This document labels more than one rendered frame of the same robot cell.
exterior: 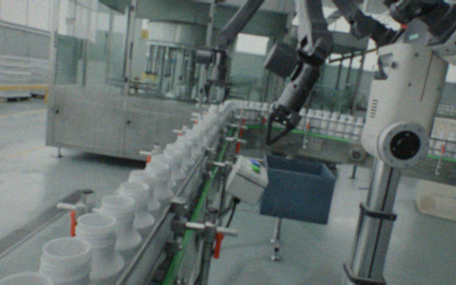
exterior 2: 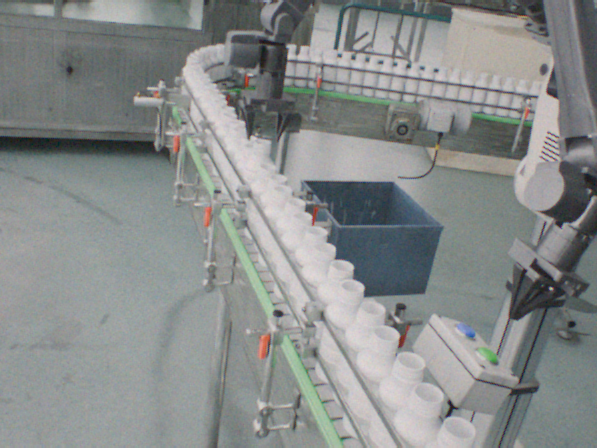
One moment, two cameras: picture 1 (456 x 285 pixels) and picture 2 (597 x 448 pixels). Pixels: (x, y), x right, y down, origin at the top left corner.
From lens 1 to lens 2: 0.67 m
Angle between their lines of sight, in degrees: 26
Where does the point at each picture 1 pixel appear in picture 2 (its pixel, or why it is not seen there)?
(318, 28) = not seen: outside the picture
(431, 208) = (452, 157)
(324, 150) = (344, 121)
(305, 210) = (395, 280)
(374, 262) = (529, 363)
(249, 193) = (490, 401)
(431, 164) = (507, 132)
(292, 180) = (378, 239)
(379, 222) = (543, 312)
